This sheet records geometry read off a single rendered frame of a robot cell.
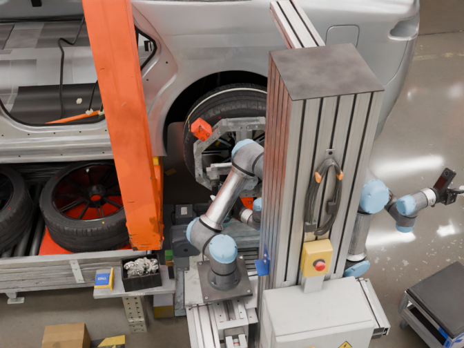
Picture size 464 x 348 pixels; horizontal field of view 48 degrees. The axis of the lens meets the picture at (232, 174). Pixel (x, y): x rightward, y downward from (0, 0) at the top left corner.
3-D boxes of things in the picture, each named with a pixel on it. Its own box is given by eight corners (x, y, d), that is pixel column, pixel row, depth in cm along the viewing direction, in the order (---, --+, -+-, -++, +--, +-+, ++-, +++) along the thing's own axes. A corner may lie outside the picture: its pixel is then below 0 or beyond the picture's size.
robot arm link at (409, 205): (392, 208, 222) (396, 194, 216) (413, 200, 225) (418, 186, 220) (404, 221, 217) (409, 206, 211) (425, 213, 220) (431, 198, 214)
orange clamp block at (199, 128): (211, 126, 282) (199, 117, 277) (212, 134, 276) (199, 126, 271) (202, 133, 285) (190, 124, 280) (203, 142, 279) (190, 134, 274)
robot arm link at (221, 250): (221, 279, 226) (221, 259, 217) (202, 260, 234) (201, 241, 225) (242, 264, 232) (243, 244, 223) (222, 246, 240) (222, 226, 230)
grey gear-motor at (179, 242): (199, 224, 362) (197, 187, 338) (202, 273, 331) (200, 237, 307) (173, 225, 361) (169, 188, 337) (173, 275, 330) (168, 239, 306)
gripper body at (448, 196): (444, 192, 230) (422, 200, 227) (447, 176, 226) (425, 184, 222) (457, 201, 225) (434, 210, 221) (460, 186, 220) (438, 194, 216)
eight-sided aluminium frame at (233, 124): (286, 187, 316) (293, 114, 280) (288, 195, 312) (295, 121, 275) (196, 192, 313) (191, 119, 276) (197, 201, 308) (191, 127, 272)
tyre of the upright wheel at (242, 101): (270, 177, 344) (310, 95, 303) (275, 203, 327) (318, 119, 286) (171, 159, 327) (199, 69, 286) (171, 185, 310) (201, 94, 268)
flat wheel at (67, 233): (137, 171, 373) (132, 146, 357) (163, 237, 328) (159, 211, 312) (41, 196, 355) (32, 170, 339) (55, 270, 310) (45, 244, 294)
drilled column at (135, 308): (148, 317, 317) (139, 275, 289) (148, 332, 310) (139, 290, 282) (131, 318, 317) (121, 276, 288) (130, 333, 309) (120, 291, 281)
